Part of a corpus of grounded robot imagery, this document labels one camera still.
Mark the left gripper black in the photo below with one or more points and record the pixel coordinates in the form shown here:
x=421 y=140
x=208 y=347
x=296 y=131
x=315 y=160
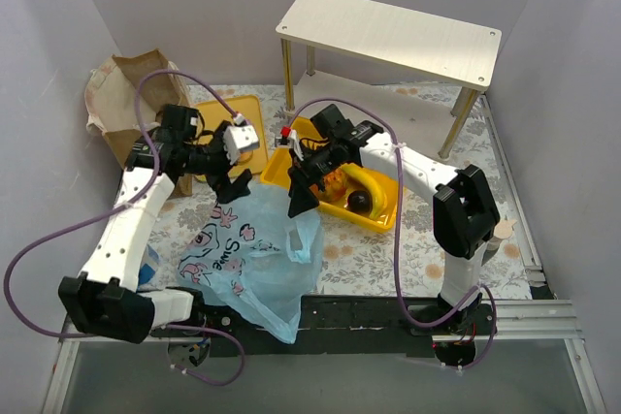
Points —
x=219 y=174

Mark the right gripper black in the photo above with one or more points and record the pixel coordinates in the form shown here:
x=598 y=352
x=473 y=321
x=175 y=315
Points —
x=301 y=175

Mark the toy pineapple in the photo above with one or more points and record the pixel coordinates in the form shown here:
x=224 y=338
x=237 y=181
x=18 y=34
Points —
x=332 y=187

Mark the yellow banana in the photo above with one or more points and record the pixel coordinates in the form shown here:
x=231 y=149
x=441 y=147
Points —
x=376 y=191

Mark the dark brown chocolate bun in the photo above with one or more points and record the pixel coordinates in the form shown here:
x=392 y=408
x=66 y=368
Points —
x=360 y=202

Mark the blue plastic grocery bag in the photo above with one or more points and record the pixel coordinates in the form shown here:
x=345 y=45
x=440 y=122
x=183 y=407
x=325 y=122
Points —
x=254 y=258

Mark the brown paper bag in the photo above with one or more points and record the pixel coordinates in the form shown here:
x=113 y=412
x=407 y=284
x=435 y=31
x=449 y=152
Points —
x=110 y=93

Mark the beige round biscuit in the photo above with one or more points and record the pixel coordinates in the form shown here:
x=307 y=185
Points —
x=246 y=157

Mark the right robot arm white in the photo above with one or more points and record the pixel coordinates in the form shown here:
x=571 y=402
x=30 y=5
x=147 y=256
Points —
x=464 y=211

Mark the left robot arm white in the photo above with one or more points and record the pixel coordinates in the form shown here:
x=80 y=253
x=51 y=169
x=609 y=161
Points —
x=105 y=299

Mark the deep yellow bin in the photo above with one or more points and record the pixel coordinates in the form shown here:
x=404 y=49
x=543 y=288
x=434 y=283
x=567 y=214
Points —
x=276 y=173

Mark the flat yellow tray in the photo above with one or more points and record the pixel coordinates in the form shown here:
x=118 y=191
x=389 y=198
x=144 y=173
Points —
x=249 y=107

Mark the floral table mat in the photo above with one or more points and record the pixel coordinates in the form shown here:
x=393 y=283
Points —
x=357 y=261

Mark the blue white packet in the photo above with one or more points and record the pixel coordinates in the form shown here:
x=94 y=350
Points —
x=149 y=266

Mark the white two-tier shelf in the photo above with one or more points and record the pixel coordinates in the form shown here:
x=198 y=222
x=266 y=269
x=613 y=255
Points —
x=436 y=47

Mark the grey bottle beige cap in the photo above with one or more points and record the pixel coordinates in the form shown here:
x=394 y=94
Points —
x=502 y=234

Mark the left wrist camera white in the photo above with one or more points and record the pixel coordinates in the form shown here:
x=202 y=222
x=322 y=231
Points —
x=239 y=138

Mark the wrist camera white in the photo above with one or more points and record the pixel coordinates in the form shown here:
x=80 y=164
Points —
x=290 y=139
x=239 y=138

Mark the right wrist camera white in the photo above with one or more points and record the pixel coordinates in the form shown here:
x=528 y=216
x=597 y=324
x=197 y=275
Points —
x=290 y=139

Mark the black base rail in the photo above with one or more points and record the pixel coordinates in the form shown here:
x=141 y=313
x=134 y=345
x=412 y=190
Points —
x=346 y=325

